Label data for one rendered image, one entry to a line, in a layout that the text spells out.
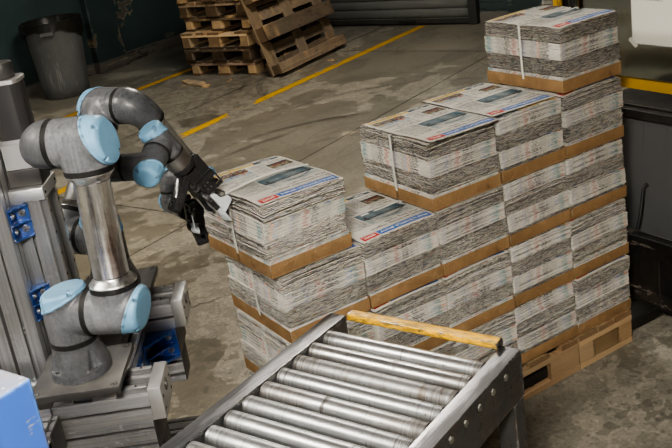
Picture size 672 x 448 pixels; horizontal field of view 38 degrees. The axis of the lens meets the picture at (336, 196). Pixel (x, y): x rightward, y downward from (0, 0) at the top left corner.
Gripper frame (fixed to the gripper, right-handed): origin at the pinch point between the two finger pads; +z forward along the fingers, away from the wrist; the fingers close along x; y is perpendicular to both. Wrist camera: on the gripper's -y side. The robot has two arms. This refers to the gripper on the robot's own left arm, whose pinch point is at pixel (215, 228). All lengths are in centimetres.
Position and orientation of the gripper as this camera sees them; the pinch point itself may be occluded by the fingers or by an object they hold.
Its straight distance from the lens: 315.0
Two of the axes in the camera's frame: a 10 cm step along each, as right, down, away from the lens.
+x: 8.1, -3.1, 5.0
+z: 5.7, 2.1, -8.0
